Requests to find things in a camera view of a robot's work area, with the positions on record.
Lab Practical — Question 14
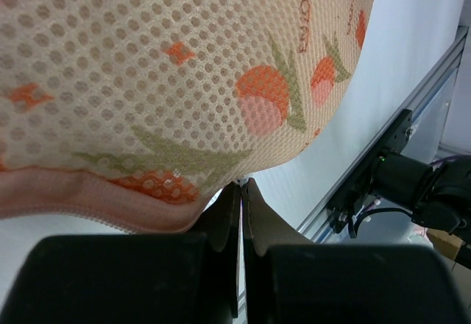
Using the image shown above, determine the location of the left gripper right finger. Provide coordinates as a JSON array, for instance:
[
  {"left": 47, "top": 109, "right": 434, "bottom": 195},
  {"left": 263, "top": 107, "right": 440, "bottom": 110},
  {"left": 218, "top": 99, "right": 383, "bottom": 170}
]
[{"left": 241, "top": 179, "right": 470, "bottom": 323}]

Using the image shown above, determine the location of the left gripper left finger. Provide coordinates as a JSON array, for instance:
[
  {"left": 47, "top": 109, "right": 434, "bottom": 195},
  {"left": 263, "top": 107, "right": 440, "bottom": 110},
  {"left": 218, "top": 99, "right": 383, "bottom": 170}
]
[{"left": 7, "top": 183, "right": 241, "bottom": 323}]

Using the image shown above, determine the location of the floral mesh laundry bag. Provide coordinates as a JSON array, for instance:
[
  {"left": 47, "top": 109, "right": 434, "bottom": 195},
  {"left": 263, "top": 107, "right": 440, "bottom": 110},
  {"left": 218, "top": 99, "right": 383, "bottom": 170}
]
[{"left": 1, "top": 0, "right": 374, "bottom": 232}]

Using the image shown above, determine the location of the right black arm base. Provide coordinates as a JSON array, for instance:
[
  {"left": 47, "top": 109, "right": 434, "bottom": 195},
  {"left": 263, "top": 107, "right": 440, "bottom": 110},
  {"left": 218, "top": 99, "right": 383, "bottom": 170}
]
[{"left": 326, "top": 109, "right": 412, "bottom": 234}]

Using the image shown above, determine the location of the aluminium mounting rail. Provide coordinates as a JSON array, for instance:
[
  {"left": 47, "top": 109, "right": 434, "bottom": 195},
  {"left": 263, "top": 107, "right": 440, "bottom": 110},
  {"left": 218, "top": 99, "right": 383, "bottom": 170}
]
[{"left": 241, "top": 27, "right": 470, "bottom": 323}]

